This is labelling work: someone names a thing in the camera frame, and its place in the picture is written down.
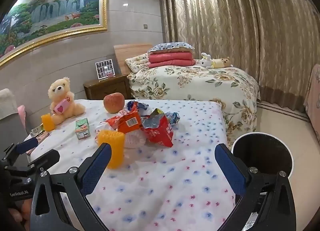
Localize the green patterned box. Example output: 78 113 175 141
30 125 45 137

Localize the blue wrapper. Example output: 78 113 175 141
126 100 150 116

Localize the clear orange plastic bag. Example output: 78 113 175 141
95 111 130 134

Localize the white cloth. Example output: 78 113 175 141
0 88 18 121

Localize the floral pillow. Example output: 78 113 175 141
125 53 150 74

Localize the yellow plush toy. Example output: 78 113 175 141
211 57 233 68

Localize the wooden bed headboard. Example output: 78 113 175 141
114 43 153 75

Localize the red snack bag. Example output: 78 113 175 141
141 108 174 148

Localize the orange ribbed cup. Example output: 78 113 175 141
97 131 125 169
41 113 55 131

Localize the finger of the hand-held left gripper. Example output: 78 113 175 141
27 149 61 174
2 137 39 166

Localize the blue dotted pillow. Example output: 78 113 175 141
147 41 195 54

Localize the small clear snack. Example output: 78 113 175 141
166 111 181 128

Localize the red apple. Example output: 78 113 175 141
103 92 125 114

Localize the photo collage frame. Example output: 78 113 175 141
95 59 116 80

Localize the orange snack bag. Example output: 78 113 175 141
117 101 144 134

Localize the pink cloth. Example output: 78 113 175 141
17 105 27 129

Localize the white flower print bedsheet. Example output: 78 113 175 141
25 99 237 231

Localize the cream teddy bear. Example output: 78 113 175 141
48 77 86 126

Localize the folded pink quilt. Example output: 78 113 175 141
148 51 197 69

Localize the beige patterned curtain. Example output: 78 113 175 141
160 0 318 121

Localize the white foam wrap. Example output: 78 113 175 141
124 131 148 149

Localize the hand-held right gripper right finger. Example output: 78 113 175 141
214 143 297 231

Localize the green drink carton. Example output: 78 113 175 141
76 118 90 140

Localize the white bunny plush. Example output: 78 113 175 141
199 52 215 69

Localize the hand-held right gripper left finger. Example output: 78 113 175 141
29 143 113 231

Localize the white trash bin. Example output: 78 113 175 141
230 132 293 179

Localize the wooden nightstand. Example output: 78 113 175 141
83 74 132 100

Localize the person's left hand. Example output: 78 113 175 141
9 200 32 223

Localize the framed landscape painting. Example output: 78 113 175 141
0 0 108 66

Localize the floral bedspread bed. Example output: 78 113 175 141
127 59 260 141

